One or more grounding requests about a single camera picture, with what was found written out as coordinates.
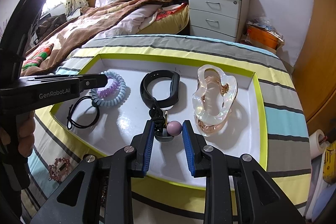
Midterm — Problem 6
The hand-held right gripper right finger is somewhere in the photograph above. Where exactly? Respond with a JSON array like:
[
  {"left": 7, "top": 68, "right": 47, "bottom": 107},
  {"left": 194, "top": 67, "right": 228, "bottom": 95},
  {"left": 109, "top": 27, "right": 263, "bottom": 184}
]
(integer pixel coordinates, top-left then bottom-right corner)
[{"left": 182, "top": 120, "right": 306, "bottom": 224}]

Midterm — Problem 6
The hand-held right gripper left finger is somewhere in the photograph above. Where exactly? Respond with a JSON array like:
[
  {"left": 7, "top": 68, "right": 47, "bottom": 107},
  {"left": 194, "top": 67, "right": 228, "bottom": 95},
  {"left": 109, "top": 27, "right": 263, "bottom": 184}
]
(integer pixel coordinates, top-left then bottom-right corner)
[{"left": 31, "top": 120, "right": 155, "bottom": 224}]

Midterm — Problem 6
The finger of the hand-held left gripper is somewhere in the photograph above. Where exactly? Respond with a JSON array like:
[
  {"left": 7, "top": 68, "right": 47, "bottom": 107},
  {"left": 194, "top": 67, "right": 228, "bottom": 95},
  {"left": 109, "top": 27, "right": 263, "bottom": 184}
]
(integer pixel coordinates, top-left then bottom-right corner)
[{"left": 77, "top": 73, "right": 109, "bottom": 90}]

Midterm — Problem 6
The purple spiral hair tie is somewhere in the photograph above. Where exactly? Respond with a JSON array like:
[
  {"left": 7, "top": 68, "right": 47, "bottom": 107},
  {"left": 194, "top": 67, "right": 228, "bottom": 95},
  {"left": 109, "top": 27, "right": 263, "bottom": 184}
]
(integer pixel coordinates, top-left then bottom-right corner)
[{"left": 97, "top": 80, "right": 121, "bottom": 100}]

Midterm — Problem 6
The black cord ball keychain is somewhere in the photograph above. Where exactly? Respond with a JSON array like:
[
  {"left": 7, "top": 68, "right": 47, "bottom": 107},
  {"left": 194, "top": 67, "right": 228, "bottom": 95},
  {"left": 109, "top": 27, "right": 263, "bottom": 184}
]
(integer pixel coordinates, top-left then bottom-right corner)
[{"left": 148, "top": 106, "right": 182, "bottom": 144}]

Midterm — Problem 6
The blue spiral hair tie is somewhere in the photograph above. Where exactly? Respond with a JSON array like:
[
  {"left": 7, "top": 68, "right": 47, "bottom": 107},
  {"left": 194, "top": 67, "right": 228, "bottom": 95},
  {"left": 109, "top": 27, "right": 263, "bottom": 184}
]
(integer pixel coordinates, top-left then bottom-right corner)
[{"left": 89, "top": 70, "right": 130, "bottom": 108}]

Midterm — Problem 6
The lime green shallow box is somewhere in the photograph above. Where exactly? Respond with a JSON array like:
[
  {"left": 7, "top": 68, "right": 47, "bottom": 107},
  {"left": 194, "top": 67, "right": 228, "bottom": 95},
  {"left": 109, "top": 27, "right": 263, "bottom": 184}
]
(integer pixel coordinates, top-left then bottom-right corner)
[{"left": 50, "top": 54, "right": 268, "bottom": 190}]

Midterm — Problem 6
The black elastic hair tie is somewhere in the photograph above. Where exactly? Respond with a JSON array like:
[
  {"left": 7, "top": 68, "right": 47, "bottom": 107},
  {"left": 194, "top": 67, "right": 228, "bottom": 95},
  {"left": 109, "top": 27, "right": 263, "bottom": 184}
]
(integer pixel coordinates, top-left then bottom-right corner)
[{"left": 66, "top": 96, "right": 101, "bottom": 130}]

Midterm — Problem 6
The clear hair claw clip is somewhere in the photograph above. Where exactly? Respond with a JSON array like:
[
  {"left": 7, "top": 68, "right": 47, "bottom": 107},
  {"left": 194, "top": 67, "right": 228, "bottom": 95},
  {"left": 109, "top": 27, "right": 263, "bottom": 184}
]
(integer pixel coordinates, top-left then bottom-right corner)
[{"left": 192, "top": 64, "right": 239, "bottom": 137}]

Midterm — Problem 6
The black wristband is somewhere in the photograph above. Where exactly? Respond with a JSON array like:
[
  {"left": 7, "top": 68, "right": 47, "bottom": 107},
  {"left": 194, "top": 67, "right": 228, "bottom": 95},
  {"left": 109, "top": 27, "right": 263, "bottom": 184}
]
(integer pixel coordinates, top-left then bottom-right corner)
[{"left": 140, "top": 70, "right": 181, "bottom": 109}]

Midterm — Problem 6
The person's left hand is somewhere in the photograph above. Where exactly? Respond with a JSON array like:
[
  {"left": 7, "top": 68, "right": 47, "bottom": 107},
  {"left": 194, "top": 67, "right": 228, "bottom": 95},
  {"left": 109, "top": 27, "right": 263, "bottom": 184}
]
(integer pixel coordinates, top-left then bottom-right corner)
[{"left": 17, "top": 110, "right": 35, "bottom": 159}]

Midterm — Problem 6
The red green patterned cloth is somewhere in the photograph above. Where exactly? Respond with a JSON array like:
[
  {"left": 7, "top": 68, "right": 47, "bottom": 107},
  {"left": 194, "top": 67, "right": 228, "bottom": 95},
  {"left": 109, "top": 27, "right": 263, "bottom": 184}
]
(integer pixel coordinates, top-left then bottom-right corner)
[{"left": 22, "top": 43, "right": 54, "bottom": 72}]

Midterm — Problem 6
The brown blanket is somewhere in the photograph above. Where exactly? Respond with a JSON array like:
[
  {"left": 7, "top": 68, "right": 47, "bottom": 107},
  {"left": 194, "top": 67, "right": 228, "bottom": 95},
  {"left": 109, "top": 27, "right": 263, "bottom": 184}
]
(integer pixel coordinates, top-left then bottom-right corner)
[{"left": 20, "top": 0, "right": 189, "bottom": 76}]

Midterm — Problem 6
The dark bag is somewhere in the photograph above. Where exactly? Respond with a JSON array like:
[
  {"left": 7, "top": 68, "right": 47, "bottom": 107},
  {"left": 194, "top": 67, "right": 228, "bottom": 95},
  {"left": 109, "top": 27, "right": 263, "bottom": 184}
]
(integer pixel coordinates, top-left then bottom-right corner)
[{"left": 37, "top": 15, "right": 69, "bottom": 43}]

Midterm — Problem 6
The lavender quilt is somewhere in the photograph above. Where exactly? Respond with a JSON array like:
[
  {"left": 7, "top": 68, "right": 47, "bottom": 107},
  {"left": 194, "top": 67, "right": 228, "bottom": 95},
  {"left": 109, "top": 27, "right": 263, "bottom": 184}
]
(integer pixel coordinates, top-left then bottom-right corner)
[{"left": 105, "top": 7, "right": 158, "bottom": 38}]

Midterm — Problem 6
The pink rhinestone hair clip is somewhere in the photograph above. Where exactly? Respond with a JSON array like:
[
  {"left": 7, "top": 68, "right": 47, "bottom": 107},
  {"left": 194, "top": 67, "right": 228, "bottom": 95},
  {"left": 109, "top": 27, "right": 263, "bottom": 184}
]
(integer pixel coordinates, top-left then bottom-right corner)
[{"left": 48, "top": 157, "right": 71, "bottom": 182}]

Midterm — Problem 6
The white pillow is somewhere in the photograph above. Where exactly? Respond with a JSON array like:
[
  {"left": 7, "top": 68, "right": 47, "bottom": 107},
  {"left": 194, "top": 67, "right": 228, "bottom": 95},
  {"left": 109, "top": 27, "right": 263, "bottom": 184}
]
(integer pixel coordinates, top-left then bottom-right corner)
[{"left": 94, "top": 0, "right": 118, "bottom": 8}]

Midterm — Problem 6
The yellow patterned pillow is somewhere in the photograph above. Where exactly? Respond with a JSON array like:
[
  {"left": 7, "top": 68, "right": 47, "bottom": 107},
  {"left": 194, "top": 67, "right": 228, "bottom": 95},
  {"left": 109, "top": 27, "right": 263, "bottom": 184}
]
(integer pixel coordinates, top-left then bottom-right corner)
[{"left": 142, "top": 2, "right": 189, "bottom": 35}]

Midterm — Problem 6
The white paper roll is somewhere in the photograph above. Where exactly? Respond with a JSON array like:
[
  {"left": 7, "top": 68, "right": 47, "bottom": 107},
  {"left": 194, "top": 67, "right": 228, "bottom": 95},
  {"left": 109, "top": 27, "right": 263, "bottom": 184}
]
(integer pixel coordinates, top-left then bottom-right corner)
[{"left": 307, "top": 129, "right": 328, "bottom": 160}]

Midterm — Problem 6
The orange box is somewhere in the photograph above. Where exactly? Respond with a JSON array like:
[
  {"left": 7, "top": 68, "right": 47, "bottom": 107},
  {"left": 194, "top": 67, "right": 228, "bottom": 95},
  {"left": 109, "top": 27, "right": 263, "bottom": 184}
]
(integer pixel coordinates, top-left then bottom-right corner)
[{"left": 247, "top": 26, "right": 282, "bottom": 50}]

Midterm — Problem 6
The grey nightstand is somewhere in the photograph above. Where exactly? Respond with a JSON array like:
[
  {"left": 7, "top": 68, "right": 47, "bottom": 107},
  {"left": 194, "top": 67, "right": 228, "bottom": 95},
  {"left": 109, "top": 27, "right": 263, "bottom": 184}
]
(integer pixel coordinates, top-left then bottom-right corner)
[{"left": 185, "top": 0, "right": 249, "bottom": 43}]

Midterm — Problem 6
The yellow box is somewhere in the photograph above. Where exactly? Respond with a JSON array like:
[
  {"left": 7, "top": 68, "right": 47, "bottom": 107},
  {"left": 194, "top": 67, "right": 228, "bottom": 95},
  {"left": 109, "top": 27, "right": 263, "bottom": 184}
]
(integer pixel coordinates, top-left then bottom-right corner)
[{"left": 322, "top": 141, "right": 336, "bottom": 182}]

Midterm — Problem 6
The clear plastic bag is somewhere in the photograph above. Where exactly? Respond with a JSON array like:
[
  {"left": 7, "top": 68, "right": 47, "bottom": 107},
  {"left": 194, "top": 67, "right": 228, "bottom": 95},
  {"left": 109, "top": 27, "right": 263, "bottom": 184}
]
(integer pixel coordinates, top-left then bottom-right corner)
[{"left": 247, "top": 17, "right": 284, "bottom": 35}]

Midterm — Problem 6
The large wooden wardrobe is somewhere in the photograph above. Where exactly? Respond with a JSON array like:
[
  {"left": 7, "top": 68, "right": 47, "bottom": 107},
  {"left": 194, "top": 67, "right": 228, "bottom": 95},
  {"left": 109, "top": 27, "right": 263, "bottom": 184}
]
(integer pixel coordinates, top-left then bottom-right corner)
[{"left": 291, "top": 0, "right": 336, "bottom": 130}]

